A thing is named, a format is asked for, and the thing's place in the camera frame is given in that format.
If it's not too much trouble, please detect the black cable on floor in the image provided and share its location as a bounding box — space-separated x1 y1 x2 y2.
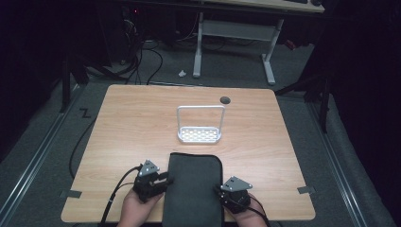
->
68 117 97 180

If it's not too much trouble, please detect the white metal rack with handle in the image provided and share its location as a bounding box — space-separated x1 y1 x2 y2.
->
176 104 227 145

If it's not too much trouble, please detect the person's right hand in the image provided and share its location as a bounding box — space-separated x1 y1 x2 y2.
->
226 192 270 227

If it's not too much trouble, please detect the desk with white legs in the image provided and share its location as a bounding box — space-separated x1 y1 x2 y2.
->
191 0 325 86

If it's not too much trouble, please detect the bundle of black floor cables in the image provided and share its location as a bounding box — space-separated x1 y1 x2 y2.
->
94 18 165 87

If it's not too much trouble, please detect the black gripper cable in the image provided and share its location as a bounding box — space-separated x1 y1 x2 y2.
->
97 164 144 227
231 194 272 227

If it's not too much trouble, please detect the metal floor rail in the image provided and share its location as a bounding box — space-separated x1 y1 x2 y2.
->
306 102 369 227
0 84 81 221

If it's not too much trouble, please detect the person's left hand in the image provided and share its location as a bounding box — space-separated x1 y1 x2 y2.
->
116 187 166 227

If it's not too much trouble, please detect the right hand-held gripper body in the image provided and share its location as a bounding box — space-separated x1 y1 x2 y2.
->
218 175 254 215

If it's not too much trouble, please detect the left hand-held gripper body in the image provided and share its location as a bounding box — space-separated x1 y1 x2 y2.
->
131 159 168 203

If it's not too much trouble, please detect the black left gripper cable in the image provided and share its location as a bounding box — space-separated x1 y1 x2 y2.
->
97 164 144 227

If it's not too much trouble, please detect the dark grey cloth black trim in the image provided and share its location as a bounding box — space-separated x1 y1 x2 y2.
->
162 151 226 227

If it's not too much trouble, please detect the black metal stand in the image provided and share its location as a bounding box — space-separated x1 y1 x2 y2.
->
59 51 91 114
274 70 334 134

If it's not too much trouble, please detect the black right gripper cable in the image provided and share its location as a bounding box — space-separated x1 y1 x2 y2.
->
231 194 272 227

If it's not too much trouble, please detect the grey tape piece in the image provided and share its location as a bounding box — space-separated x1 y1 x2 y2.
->
297 185 316 195
59 189 83 200

